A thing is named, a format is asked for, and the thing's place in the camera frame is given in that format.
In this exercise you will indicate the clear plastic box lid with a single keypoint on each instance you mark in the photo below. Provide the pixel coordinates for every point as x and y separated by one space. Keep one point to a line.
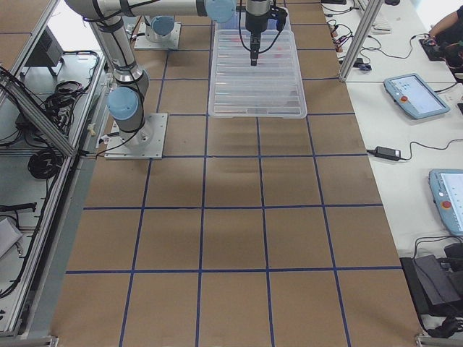
271 88

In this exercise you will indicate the black power adapter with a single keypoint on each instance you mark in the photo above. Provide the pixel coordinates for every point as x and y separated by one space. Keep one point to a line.
387 153

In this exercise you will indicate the teach pendant upper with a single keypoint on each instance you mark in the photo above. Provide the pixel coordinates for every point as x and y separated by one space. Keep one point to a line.
414 96

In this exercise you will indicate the person forearm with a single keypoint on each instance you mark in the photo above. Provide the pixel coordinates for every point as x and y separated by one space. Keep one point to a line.
445 23

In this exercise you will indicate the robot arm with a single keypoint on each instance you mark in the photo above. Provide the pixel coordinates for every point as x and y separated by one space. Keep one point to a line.
161 29
126 103

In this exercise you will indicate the clear plastic storage box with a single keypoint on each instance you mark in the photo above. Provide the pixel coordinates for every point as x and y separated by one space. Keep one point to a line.
227 16

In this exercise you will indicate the teach pendant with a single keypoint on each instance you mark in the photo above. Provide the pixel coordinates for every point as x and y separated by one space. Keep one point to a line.
446 188
414 96

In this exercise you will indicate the aluminium frame post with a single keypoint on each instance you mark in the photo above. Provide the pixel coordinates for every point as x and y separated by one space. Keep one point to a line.
369 16

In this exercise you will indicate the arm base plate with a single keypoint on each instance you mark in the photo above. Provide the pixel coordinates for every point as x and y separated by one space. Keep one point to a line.
148 143
141 42

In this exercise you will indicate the teach pendant lower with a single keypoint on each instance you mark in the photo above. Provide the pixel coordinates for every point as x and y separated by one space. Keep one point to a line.
446 188

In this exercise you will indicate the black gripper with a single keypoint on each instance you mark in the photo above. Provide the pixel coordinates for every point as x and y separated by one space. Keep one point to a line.
255 19

